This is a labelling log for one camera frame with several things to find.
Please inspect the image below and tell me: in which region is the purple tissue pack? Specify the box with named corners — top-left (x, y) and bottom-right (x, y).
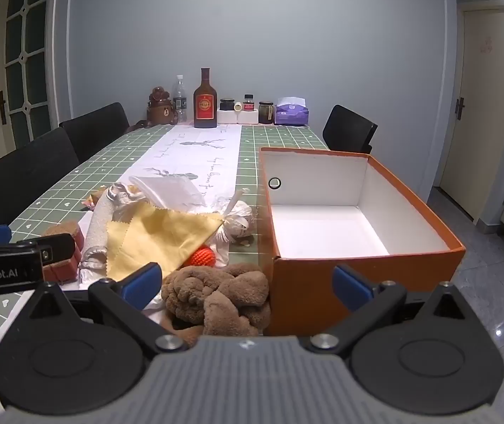
top-left (275, 96), bottom-right (310, 125)

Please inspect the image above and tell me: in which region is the brown bear toy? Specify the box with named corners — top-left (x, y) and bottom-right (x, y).
top-left (125, 86), bottom-right (178, 133)

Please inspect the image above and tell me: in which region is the brown plush cloth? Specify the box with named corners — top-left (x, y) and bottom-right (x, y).
top-left (160, 263), bottom-right (272, 347)

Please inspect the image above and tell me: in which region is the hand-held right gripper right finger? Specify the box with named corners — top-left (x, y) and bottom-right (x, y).
top-left (307, 264), bottom-right (476, 356)

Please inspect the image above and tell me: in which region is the brown and red plush toy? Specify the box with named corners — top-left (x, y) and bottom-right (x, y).
top-left (40, 220), bottom-right (86, 283)

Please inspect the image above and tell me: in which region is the clear plastic bag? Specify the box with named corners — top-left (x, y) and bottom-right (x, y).
top-left (210, 189), bottom-right (258, 245)

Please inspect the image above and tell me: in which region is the cream door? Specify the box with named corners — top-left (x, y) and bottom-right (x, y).
top-left (440, 2), bottom-right (504, 222)

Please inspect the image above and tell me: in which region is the yellow cloth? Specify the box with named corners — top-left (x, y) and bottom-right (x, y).
top-left (105, 207), bottom-right (226, 281)

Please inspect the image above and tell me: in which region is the white box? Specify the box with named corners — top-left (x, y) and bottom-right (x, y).
top-left (217, 108), bottom-right (260, 124)

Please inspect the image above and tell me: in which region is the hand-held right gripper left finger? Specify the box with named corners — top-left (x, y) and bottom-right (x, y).
top-left (27, 262), bottom-right (188, 354)

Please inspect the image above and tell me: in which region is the brown liquor bottle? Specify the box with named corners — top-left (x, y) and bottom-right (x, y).
top-left (193, 67), bottom-right (218, 130)

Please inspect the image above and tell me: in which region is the orange cardboard box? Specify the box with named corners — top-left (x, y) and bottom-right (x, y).
top-left (258, 147), bottom-right (465, 336)

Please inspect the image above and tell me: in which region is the black chair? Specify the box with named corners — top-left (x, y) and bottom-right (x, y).
top-left (323, 105), bottom-right (379, 155)
top-left (60, 102), bottom-right (130, 164)
top-left (0, 127), bottom-right (80, 230)

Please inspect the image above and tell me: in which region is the orange crochet fruit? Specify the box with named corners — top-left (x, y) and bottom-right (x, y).
top-left (188, 246), bottom-right (215, 267)

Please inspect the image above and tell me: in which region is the glass-paned door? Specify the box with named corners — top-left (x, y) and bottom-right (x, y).
top-left (0, 0), bottom-right (60, 155)

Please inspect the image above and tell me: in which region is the white printed table runner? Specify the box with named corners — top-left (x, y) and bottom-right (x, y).
top-left (64, 124), bottom-right (259, 319)

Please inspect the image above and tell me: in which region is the clear water bottle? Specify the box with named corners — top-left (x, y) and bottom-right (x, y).
top-left (171, 75), bottom-right (188, 124)

